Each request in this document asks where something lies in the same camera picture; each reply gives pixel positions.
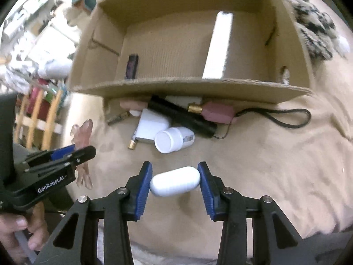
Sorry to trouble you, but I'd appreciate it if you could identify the person's left hand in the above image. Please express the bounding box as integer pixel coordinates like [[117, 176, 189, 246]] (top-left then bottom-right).
[[0, 206, 51, 263]]

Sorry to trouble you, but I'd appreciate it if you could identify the small metal bit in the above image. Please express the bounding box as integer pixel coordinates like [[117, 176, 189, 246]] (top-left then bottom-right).
[[107, 111, 130, 126]]

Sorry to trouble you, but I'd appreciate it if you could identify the wooden rack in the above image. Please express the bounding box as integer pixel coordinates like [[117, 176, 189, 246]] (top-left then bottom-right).
[[14, 88, 66, 151]]

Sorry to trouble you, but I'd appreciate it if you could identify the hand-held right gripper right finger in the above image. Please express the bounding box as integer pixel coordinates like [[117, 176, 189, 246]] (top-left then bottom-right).
[[197, 161, 317, 265]]

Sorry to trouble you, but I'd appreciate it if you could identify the spotted furry blanket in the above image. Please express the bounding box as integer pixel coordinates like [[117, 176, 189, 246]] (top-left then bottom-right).
[[269, 0, 351, 67]]

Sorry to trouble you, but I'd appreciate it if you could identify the pink perfume bottle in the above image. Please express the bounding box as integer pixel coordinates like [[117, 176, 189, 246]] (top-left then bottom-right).
[[188, 102, 236, 124]]

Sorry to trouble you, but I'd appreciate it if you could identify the white pill bottle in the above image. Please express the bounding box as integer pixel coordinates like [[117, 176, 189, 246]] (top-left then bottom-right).
[[154, 127, 195, 154]]

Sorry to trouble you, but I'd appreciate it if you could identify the white capsule case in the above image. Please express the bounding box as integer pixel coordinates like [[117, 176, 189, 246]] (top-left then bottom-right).
[[150, 166, 201, 197]]

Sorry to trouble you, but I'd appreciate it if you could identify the beige blanket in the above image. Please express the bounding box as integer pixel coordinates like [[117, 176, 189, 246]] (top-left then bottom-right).
[[66, 0, 353, 260]]

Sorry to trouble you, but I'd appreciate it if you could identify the small black purple tube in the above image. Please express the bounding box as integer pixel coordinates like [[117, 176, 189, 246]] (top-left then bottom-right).
[[125, 54, 139, 80]]

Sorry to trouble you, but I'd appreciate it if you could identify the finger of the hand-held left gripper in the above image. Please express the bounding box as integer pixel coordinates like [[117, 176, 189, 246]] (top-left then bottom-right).
[[23, 144, 77, 169], [28, 146, 97, 177]]

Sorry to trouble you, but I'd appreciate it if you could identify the black flashlight with lanyard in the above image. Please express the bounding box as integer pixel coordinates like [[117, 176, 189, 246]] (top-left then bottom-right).
[[148, 95, 312, 140]]

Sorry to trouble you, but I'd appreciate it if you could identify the white charger cube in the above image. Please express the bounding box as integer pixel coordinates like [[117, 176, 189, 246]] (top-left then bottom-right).
[[134, 108, 172, 144]]

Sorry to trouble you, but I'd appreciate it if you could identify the long white box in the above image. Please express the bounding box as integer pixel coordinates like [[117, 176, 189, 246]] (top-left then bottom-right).
[[202, 11, 234, 79]]

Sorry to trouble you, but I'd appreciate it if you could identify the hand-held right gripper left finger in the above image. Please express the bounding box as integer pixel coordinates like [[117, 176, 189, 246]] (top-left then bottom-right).
[[36, 161, 153, 265]]

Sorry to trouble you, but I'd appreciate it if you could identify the pink soft pouch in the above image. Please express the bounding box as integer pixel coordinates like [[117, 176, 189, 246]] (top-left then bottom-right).
[[120, 100, 150, 111]]

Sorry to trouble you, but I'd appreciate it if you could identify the cardboard box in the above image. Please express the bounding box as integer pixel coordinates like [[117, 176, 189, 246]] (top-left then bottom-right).
[[68, 0, 316, 104]]

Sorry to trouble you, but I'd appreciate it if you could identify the teal cloth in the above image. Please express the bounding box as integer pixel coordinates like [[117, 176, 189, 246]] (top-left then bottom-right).
[[72, 0, 98, 15]]

